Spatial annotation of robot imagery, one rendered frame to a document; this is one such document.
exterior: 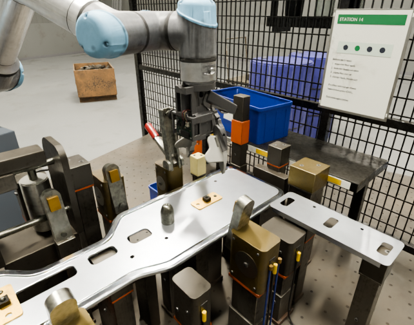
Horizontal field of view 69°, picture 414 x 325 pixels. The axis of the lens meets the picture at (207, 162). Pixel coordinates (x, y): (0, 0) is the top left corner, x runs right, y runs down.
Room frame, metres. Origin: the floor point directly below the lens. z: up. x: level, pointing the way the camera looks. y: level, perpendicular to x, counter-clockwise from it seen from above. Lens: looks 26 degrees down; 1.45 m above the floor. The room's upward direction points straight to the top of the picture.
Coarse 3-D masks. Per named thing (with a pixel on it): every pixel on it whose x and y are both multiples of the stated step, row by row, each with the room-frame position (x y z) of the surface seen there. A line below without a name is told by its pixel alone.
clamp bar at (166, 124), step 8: (160, 112) 0.78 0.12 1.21; (168, 112) 0.76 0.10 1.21; (160, 120) 0.78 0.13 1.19; (168, 120) 0.79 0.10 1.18; (168, 128) 0.78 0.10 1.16; (168, 136) 0.78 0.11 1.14; (176, 136) 0.78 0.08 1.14; (168, 144) 0.76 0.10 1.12; (168, 152) 0.76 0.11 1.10; (176, 152) 0.78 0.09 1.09; (168, 160) 0.76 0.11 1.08
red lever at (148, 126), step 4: (148, 124) 0.85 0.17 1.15; (148, 128) 0.84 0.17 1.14; (152, 128) 0.84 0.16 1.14; (148, 132) 0.84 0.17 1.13; (152, 132) 0.83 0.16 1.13; (156, 132) 0.84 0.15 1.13; (152, 136) 0.83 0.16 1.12; (156, 136) 0.83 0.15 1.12; (156, 140) 0.82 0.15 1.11; (160, 140) 0.82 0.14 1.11; (160, 144) 0.81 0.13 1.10; (160, 148) 0.80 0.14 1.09; (172, 156) 0.78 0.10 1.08; (172, 160) 0.77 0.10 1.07; (176, 160) 0.78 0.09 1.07
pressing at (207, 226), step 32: (192, 192) 0.71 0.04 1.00; (224, 192) 0.71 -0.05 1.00; (256, 192) 0.71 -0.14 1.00; (128, 224) 0.57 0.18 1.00; (160, 224) 0.57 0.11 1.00; (192, 224) 0.57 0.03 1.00; (224, 224) 0.57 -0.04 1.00; (128, 256) 0.47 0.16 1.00; (160, 256) 0.47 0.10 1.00; (192, 256) 0.48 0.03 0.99; (96, 288) 0.39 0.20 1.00; (32, 320) 0.32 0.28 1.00
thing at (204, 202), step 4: (212, 192) 0.71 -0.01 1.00; (204, 196) 0.67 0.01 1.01; (208, 196) 0.67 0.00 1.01; (212, 196) 0.69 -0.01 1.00; (220, 196) 0.69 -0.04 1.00; (196, 200) 0.67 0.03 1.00; (200, 200) 0.67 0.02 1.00; (204, 200) 0.66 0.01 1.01; (208, 200) 0.66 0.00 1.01; (212, 200) 0.67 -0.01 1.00; (216, 200) 0.67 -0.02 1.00; (192, 204) 0.65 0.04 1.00; (196, 204) 0.65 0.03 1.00; (200, 204) 0.65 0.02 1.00; (204, 204) 0.65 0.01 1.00; (208, 204) 0.65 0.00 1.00; (200, 208) 0.63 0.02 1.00
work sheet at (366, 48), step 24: (336, 24) 1.04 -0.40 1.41; (360, 24) 0.98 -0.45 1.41; (384, 24) 0.93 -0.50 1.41; (408, 24) 0.89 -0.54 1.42; (336, 48) 1.03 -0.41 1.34; (360, 48) 0.97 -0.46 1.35; (384, 48) 0.92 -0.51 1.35; (336, 72) 1.01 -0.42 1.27; (360, 72) 0.96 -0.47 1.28; (384, 72) 0.91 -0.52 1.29; (336, 96) 1.00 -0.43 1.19; (360, 96) 0.95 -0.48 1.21; (384, 96) 0.90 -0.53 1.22; (384, 120) 0.88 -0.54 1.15
